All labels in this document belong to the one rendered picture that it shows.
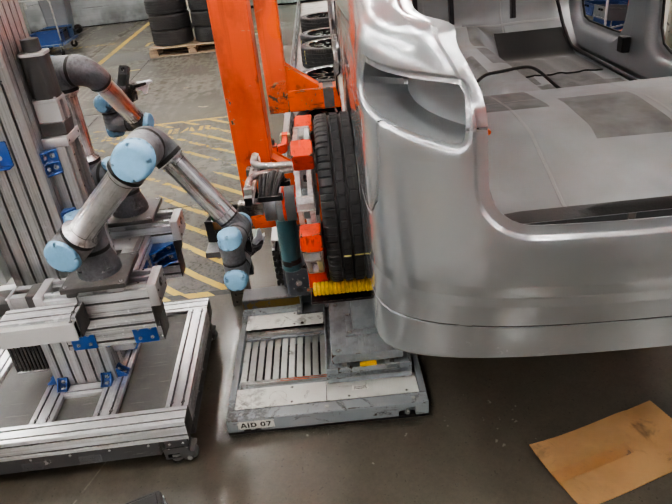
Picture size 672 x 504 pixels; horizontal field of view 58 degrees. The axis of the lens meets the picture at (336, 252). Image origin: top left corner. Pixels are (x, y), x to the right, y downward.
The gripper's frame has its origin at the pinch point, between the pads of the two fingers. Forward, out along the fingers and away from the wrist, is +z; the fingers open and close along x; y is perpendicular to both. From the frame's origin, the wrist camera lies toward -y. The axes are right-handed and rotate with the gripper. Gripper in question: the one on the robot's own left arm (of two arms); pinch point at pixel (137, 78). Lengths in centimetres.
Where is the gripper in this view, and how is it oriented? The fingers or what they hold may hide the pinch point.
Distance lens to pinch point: 314.2
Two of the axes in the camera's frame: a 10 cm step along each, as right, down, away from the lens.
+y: -0.4, 8.6, 5.1
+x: 9.8, 1.2, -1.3
